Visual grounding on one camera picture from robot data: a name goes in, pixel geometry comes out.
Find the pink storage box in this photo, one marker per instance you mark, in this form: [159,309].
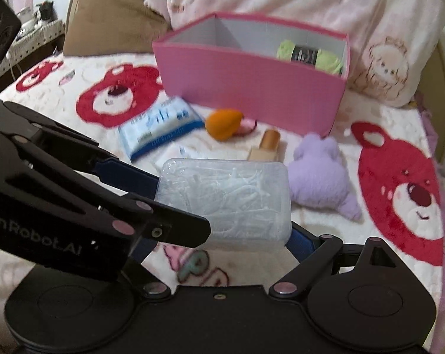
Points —
[244,81]

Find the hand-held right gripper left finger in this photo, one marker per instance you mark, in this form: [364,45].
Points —
[146,249]

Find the blue tissue packet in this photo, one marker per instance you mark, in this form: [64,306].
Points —
[159,125]

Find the orange makeup sponge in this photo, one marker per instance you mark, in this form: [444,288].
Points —
[222,125]

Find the bear printed blanket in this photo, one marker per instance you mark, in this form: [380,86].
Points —
[336,225]

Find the green yarn ball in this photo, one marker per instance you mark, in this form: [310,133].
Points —
[329,62]

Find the gold-capped foundation bottle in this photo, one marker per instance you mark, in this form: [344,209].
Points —
[268,142]

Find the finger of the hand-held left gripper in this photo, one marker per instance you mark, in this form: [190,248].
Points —
[181,225]
[130,175]

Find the brown pillow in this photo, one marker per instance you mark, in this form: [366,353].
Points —
[111,18]

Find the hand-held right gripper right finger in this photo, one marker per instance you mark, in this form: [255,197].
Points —
[300,241]

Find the clear plastic box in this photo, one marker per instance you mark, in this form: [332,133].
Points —
[226,199]

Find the cloth-covered cabinet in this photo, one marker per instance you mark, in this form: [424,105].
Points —
[37,40]

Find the purple cloth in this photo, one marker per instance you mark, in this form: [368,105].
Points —
[429,132]

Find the grey cat plush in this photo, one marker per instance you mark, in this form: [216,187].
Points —
[46,11]

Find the purple plush toy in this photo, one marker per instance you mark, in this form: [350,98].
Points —
[318,173]

